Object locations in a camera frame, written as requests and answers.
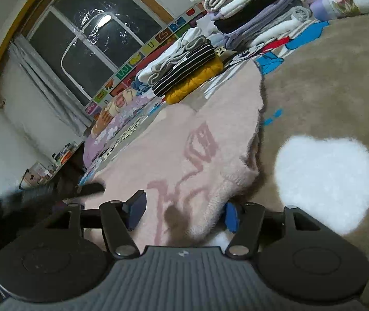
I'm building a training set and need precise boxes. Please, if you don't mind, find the orange cartoon pillow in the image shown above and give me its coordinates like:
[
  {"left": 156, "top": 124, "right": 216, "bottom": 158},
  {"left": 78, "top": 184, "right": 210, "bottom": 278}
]
[{"left": 91, "top": 89, "right": 140, "bottom": 137}]

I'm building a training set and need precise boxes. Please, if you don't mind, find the black striped folded garment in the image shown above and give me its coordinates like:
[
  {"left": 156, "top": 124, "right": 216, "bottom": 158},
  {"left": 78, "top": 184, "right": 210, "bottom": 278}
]
[{"left": 152, "top": 44, "right": 216, "bottom": 97}]

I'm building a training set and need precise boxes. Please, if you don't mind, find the cartoon printed blanket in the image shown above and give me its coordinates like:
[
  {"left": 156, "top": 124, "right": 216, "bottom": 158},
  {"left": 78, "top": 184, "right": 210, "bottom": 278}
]
[{"left": 81, "top": 13, "right": 369, "bottom": 266}]

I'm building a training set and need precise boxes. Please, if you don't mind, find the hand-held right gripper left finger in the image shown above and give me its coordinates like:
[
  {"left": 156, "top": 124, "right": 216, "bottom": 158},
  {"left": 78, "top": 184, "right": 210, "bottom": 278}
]
[{"left": 44, "top": 190, "right": 147, "bottom": 260}]

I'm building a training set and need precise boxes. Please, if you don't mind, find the window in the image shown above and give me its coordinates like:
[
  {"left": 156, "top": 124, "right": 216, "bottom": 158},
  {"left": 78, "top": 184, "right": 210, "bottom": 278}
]
[{"left": 26, "top": 0, "right": 172, "bottom": 107}]

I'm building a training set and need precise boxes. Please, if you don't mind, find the dark desk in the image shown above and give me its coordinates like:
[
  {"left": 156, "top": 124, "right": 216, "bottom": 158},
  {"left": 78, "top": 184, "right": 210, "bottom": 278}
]
[{"left": 55, "top": 141, "right": 89, "bottom": 198}]

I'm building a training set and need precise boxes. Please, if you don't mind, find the pink knit sweater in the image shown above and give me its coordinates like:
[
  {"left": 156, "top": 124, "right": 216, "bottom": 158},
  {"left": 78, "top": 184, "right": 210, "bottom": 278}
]
[{"left": 77, "top": 60, "right": 266, "bottom": 247}]

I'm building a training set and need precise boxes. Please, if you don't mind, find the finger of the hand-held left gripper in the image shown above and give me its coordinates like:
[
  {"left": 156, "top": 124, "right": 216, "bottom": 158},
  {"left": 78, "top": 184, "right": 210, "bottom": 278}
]
[{"left": 62, "top": 182, "right": 106, "bottom": 201}]

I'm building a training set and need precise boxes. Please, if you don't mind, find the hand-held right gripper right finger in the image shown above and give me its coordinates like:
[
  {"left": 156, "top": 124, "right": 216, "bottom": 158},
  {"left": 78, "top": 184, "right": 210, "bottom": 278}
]
[{"left": 224, "top": 202, "right": 329, "bottom": 260}]

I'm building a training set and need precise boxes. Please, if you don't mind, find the desk clutter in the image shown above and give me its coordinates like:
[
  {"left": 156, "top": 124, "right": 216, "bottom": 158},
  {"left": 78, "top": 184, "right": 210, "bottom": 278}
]
[{"left": 50, "top": 141, "right": 80, "bottom": 166}]

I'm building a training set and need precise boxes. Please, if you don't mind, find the printed cardboard box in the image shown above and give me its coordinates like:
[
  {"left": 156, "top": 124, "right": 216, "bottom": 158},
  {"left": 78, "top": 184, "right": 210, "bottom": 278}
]
[{"left": 21, "top": 162, "right": 54, "bottom": 188}]

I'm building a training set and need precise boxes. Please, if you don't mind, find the colourful letter headboard mat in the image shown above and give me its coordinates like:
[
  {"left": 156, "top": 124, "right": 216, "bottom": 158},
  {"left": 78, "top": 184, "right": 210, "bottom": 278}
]
[{"left": 86, "top": 3, "right": 208, "bottom": 115}]

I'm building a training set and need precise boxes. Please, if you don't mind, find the stack with lavender folded clothes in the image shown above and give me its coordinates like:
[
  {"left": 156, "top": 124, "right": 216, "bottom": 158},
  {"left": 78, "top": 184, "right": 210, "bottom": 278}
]
[{"left": 189, "top": 0, "right": 315, "bottom": 51}]

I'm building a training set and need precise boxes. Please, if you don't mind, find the mustard yellow folded garment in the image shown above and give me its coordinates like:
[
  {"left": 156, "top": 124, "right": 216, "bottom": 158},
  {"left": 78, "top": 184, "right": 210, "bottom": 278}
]
[{"left": 165, "top": 58, "right": 224, "bottom": 105}]

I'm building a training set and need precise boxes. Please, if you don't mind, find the white folded garment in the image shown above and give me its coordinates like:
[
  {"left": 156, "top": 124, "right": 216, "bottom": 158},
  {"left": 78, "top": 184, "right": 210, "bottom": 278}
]
[{"left": 137, "top": 27, "right": 211, "bottom": 85}]

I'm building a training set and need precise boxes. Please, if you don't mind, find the grey curtain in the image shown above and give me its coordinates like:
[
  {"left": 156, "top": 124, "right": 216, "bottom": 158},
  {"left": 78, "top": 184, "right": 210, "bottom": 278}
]
[{"left": 8, "top": 37, "right": 91, "bottom": 137}]

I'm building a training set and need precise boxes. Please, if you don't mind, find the lavender floral bedsheet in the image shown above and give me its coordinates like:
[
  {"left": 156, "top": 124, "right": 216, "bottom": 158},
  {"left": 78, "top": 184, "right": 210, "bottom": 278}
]
[{"left": 83, "top": 99, "right": 159, "bottom": 169}]

